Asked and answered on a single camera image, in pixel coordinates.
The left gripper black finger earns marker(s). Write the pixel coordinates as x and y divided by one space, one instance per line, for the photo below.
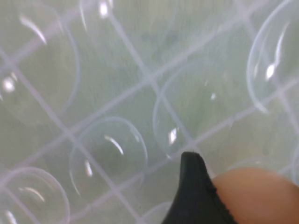
194 191

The orange egg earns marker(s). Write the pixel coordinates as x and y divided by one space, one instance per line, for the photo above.
257 198

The clear plastic egg box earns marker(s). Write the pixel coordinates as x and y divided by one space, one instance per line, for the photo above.
116 93

